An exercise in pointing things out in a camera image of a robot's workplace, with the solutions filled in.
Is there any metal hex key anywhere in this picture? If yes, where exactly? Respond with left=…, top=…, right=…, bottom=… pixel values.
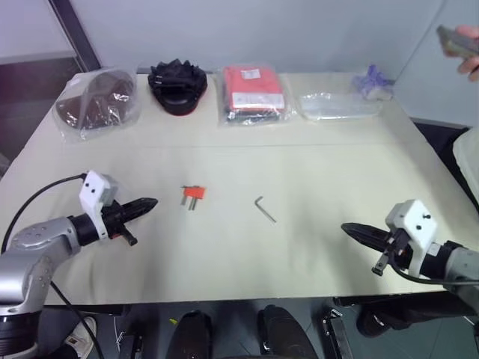
left=254, top=194, right=278, bottom=224

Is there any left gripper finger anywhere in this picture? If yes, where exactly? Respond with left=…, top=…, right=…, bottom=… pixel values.
left=121, top=197, right=159, bottom=211
left=125, top=203, right=158, bottom=223

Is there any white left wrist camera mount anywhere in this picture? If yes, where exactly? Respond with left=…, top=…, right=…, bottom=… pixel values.
left=79, top=171, right=121, bottom=240

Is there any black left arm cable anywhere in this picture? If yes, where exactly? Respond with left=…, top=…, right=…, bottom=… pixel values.
left=1, top=174, right=88, bottom=252

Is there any black metal frame bar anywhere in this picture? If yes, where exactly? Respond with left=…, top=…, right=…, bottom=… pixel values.
left=320, top=306, right=355, bottom=359

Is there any red packaged garment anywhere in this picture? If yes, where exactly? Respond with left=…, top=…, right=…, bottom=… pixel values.
left=216, top=64, right=293, bottom=127

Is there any black folded hat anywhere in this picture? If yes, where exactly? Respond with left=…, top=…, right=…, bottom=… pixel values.
left=147, top=58, right=208, bottom=117

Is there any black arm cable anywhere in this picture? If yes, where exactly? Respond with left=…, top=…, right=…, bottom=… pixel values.
left=395, top=267, right=479, bottom=286
left=1, top=174, right=88, bottom=252

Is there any dark wall pillar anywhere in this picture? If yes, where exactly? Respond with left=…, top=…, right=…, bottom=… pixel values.
left=47, top=0, right=103, bottom=73

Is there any purple crumpled glove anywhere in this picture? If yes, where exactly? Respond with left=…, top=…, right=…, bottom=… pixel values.
left=350, top=64, right=394, bottom=101

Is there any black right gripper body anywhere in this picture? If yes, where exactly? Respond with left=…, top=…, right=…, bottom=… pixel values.
left=371, top=228, right=413, bottom=277

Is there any dark rounded robot foot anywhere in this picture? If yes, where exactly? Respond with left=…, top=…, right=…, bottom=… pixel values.
left=165, top=310, right=215, bottom=359
left=257, top=304, right=320, bottom=359

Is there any black shoe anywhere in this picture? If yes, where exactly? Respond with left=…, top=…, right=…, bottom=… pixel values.
left=355, top=304, right=397, bottom=338

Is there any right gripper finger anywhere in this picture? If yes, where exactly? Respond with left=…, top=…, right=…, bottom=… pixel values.
left=346, top=230, right=391, bottom=252
left=341, top=222, right=391, bottom=241

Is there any clear flat plastic bag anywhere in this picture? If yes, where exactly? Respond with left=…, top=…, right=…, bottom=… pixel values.
left=297, top=93, right=383, bottom=122

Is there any brown hat in plastic bag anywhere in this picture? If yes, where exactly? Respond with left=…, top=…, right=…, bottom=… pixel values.
left=52, top=66, right=142, bottom=144

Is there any small orange part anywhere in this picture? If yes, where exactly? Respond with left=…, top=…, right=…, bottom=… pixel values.
left=182, top=185, right=207, bottom=200

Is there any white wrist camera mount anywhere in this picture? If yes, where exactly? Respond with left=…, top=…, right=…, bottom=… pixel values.
left=79, top=171, right=121, bottom=240
left=385, top=199, right=439, bottom=277

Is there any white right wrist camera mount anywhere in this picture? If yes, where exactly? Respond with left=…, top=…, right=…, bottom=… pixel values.
left=385, top=199, right=439, bottom=277

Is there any white sneaker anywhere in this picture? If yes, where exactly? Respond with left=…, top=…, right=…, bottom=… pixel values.
left=62, top=316, right=98, bottom=358

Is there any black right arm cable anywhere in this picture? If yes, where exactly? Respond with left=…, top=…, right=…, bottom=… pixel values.
left=395, top=267, right=479, bottom=286

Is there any bystander bare hand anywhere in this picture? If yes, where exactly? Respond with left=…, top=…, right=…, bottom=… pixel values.
left=457, top=25, right=479, bottom=82

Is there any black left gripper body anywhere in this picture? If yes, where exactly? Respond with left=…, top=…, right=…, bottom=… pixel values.
left=101, top=203, right=138, bottom=247

